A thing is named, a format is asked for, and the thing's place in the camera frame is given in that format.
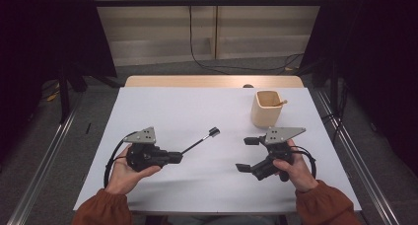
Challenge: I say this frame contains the person's right hand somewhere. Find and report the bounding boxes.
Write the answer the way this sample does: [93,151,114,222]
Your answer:
[272,138,319,193]

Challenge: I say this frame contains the hand-held gripper cable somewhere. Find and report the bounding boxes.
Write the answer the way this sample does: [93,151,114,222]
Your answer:
[289,145,318,181]
[103,130,139,189]

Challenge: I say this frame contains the black metal stand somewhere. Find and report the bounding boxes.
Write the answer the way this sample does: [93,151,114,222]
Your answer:
[58,65,72,124]
[329,60,339,114]

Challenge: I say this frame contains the white table sheet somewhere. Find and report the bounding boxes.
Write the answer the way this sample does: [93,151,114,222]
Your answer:
[72,86,363,216]

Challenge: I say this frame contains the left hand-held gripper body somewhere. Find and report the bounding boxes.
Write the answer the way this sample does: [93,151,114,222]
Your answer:
[122,126,172,173]

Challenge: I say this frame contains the left hand-held gripper cable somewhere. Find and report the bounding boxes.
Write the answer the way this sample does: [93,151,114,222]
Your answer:
[103,130,139,189]

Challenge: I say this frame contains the person's left hand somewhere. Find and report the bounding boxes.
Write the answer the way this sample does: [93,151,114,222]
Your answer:
[104,145,163,195]

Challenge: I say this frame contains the right hand-held gripper cable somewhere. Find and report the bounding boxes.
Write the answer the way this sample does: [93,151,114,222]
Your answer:
[289,145,318,181]

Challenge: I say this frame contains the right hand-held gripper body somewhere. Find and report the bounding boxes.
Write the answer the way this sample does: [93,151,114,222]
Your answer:
[249,126,308,183]

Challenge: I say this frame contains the black floor cables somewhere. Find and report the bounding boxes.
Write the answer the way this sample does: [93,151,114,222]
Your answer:
[323,112,344,144]

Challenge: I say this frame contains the black curtain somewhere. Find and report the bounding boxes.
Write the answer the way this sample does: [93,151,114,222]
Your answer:
[300,0,418,177]
[0,0,117,160]

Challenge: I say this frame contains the aluminium floor rail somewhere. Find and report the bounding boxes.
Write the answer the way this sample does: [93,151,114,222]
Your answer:
[314,89,401,225]
[5,93,87,225]

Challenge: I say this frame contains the black horizontal bar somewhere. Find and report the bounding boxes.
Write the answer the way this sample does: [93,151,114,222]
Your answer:
[92,0,326,7]

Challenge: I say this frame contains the beige square cup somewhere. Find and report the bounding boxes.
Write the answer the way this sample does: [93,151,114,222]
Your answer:
[250,90,284,128]

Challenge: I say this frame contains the black wall cable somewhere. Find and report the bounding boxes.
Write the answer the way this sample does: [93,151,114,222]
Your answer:
[187,0,306,75]

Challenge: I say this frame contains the wooden table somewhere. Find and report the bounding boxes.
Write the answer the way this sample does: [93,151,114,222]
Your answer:
[123,75,305,89]

